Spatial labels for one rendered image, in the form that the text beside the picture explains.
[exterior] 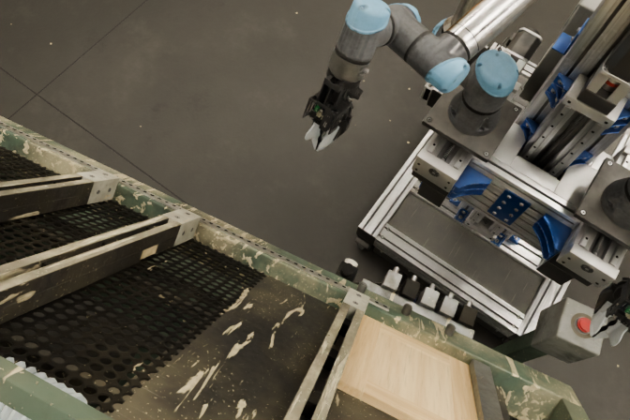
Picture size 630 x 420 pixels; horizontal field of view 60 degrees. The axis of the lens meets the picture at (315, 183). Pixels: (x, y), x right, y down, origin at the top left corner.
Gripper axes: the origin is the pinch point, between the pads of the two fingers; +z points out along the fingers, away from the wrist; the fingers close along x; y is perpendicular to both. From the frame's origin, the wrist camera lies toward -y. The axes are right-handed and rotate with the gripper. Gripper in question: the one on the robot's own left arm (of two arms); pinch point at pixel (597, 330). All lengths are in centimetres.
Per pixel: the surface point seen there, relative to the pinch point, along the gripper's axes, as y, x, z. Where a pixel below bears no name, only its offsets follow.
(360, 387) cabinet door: 24.2, -29.8, 27.8
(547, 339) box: -34, 6, 37
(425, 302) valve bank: -31, -26, 50
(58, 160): 8, -139, 55
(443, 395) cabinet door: 7.3, -13.2, 33.9
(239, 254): -2, -77, 51
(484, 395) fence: 0.7, -5.3, 33.2
